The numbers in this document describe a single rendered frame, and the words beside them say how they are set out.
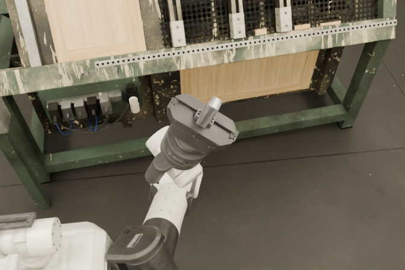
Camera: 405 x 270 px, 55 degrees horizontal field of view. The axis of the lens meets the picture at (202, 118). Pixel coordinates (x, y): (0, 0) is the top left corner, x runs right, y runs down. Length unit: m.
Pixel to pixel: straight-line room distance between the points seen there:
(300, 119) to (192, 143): 2.06
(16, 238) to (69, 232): 0.14
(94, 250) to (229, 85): 1.84
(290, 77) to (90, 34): 1.34
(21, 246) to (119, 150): 1.75
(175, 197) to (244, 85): 1.69
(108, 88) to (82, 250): 1.29
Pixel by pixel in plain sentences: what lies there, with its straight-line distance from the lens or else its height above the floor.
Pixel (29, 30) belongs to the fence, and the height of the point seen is 1.05.
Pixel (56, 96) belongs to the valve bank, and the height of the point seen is 0.76.
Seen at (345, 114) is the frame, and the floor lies 0.17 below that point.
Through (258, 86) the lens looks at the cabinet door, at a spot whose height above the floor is 0.35.
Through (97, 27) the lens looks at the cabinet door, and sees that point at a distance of 2.04.
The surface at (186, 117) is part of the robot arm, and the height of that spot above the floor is 1.67.
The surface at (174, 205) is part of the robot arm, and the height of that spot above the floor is 1.30.
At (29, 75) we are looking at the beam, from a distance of 2.07.
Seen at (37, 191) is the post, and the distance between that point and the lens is 2.46.
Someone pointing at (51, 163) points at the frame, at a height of 0.18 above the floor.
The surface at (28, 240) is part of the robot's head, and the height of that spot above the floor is 1.47.
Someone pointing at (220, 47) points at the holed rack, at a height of 0.88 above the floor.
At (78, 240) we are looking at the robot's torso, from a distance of 0.89.
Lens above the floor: 2.15
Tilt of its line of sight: 48 degrees down
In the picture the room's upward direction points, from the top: straight up
